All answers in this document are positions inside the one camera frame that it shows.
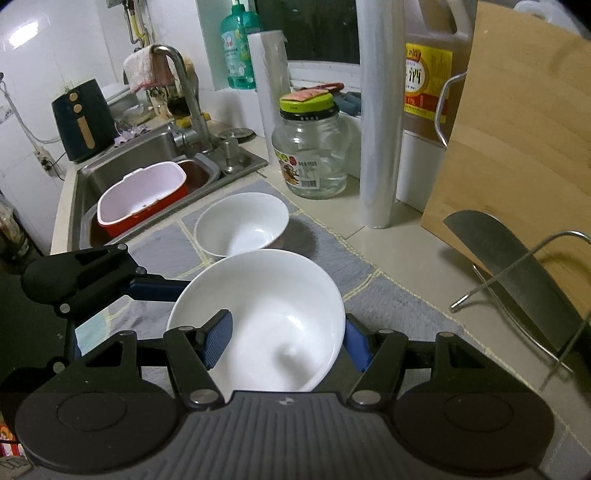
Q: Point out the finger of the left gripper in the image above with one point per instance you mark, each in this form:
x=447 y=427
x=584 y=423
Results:
x=156 y=289

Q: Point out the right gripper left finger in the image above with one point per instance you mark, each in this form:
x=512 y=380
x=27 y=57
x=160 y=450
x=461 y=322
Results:
x=191 y=353

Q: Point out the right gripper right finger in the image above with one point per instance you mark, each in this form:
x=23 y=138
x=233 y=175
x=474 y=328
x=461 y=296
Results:
x=379 y=356

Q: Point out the plain white bowl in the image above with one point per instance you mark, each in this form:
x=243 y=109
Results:
x=288 y=320

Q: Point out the kitchen cleaver knife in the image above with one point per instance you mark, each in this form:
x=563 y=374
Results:
x=497 y=247

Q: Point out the grey checked table mat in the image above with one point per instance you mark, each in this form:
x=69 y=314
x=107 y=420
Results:
x=462 y=404

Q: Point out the red pink basin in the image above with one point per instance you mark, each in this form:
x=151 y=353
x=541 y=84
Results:
x=140 y=195

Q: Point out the stainless steel sink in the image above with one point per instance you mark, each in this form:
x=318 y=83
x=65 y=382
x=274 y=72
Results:
x=206 y=173

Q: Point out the steel sink faucet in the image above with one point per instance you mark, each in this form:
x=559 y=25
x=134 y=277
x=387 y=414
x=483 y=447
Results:
x=200 y=136

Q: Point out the black air fryer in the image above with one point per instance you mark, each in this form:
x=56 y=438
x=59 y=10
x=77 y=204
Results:
x=84 y=122

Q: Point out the clear glass jar green lid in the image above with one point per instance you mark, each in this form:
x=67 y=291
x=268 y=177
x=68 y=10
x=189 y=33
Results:
x=311 y=143

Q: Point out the pink cloth on faucet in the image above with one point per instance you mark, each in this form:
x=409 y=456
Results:
x=146 y=69

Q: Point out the bamboo cutting board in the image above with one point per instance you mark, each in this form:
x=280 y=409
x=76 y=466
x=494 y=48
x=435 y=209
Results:
x=520 y=146

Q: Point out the paper towel roll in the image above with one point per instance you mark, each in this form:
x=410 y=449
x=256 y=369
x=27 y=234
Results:
x=270 y=70

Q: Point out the green dish soap bottle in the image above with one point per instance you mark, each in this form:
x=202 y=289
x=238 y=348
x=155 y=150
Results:
x=235 y=28

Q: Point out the cooking oil jug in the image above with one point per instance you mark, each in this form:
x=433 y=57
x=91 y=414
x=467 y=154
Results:
x=438 y=41

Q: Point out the metal wire rack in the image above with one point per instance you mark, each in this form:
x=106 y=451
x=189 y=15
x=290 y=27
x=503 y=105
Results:
x=542 y=301

